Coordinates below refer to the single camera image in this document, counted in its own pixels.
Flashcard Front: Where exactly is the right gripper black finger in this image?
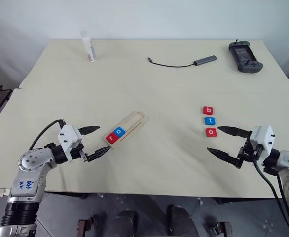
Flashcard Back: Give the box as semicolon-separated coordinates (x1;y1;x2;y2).
217;126;253;139
207;147;243;169

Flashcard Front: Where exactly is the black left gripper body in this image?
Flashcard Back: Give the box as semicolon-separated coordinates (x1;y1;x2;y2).
70;144;89;163

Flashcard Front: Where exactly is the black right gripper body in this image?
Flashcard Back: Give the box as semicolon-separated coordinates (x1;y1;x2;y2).
237;134;263;169

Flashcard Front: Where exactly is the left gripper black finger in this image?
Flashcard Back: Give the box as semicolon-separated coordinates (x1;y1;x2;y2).
79;125;101;136
84;145;111;163

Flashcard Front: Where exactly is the red letter tile o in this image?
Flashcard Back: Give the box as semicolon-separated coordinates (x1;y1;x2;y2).
205;127;218;138

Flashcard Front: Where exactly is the red letter tile r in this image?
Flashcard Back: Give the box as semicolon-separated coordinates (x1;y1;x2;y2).
106;133;120;145

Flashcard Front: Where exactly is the blue letter tile o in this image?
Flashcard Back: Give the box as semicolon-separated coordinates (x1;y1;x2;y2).
113;126;126;138

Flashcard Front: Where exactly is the wooden letter tray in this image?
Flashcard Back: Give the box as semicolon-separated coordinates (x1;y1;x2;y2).
103;110;150;150

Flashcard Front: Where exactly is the dark grey handheld controller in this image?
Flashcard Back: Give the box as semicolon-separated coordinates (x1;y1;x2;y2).
228;39;263;74

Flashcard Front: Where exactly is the white plastic bottle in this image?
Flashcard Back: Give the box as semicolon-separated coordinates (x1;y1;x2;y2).
80;23;98;63

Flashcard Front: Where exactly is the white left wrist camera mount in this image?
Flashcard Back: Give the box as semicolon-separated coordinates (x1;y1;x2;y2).
57;125;84;163

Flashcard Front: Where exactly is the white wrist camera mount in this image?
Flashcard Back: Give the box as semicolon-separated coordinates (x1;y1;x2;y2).
249;125;275;158
57;125;84;163

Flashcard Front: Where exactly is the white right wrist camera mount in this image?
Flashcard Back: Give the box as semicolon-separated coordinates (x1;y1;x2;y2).
249;125;275;158

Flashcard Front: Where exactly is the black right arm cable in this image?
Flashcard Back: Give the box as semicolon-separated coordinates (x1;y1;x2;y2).
253;159;289;237

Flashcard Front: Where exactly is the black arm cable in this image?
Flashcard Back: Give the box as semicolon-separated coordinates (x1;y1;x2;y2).
28;119;67;151
253;159;289;237

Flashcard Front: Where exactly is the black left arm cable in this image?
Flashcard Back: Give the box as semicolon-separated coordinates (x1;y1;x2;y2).
28;119;67;151

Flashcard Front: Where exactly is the grey USB hub with cable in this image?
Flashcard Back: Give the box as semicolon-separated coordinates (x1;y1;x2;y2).
148;55;218;68

